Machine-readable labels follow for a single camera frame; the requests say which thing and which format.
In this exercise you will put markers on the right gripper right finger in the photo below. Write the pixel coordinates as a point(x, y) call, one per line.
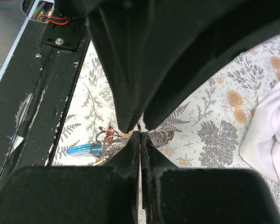
point(173, 195)

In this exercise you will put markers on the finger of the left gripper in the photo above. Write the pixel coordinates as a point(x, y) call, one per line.
point(123, 70)

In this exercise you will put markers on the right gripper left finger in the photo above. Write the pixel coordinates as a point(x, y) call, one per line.
point(105, 194)

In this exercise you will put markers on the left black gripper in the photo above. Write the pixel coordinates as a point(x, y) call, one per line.
point(216, 32)

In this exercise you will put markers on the yellow tagged key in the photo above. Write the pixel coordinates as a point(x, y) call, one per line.
point(100, 162)

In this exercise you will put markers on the blue key tag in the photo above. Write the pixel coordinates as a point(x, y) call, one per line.
point(92, 149)

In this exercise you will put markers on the red tagged key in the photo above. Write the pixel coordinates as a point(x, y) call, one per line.
point(110, 133)

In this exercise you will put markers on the crumpled white cloth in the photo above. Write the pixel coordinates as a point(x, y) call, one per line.
point(261, 145)

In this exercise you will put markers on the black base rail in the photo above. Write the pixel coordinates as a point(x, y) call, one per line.
point(35, 91)

